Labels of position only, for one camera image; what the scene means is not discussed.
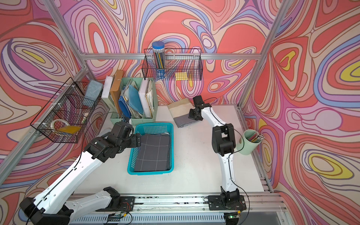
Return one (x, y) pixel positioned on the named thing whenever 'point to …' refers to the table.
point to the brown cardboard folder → (115, 88)
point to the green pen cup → (252, 139)
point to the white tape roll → (52, 124)
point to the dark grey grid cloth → (154, 154)
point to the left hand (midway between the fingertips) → (135, 137)
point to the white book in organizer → (107, 86)
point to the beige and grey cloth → (180, 109)
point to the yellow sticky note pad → (182, 76)
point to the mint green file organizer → (147, 91)
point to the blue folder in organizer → (135, 101)
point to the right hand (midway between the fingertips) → (192, 119)
